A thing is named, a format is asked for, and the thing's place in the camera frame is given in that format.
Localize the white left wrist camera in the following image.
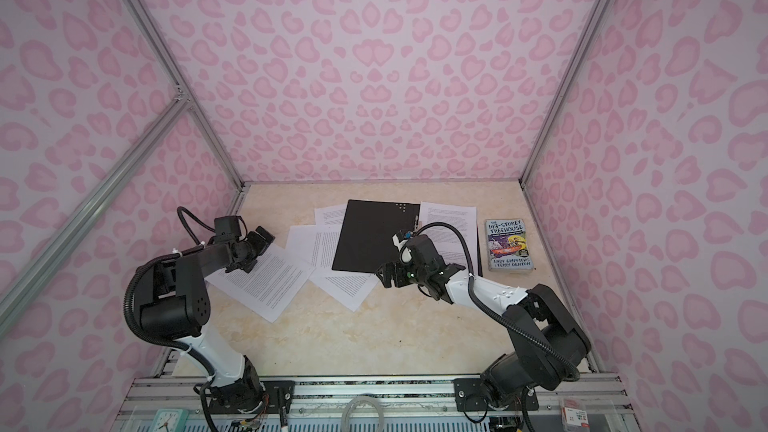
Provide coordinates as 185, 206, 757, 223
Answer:
214, 215, 242, 243

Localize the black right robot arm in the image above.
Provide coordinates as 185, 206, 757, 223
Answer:
376, 222, 591, 412

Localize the printed paper sheet back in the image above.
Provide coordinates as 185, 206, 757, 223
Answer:
314, 204, 347, 226

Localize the treehouse storey book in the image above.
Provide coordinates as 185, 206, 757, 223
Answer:
485, 218, 534, 271

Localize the aluminium frame post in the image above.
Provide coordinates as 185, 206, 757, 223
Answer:
121, 0, 246, 191
519, 0, 616, 190

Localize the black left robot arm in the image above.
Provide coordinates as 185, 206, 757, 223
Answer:
123, 206, 275, 418

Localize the small green clock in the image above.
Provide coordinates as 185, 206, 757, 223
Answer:
148, 409, 189, 432

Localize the blank white paper sheet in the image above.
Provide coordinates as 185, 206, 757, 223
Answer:
310, 269, 379, 312

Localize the clear plastic tube loop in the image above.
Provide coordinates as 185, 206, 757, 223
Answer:
340, 395, 388, 432

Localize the right aluminium frame post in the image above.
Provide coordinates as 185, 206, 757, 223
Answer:
519, 0, 616, 190

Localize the diagonal aluminium frame bar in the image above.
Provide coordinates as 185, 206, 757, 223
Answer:
1, 93, 189, 336

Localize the red white label packet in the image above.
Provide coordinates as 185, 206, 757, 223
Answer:
559, 397, 591, 432

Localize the left aluminium frame post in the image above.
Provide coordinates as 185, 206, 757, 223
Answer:
121, 0, 246, 191

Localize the teal folder with black inside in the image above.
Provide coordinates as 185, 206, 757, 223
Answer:
331, 199, 483, 280

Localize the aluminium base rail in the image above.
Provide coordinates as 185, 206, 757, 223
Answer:
113, 371, 640, 432

